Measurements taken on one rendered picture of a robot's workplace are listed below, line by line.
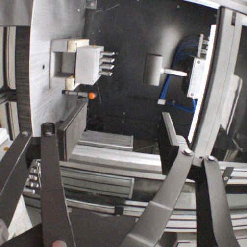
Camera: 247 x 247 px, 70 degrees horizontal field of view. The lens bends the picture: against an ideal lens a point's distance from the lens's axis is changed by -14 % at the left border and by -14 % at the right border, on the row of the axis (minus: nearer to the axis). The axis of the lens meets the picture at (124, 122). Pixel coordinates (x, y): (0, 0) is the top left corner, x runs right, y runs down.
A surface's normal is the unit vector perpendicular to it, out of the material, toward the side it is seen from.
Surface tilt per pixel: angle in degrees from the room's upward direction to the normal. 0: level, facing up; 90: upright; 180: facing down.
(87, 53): 90
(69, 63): 90
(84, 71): 90
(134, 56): 90
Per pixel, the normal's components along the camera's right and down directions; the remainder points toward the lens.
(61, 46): -0.07, 0.40
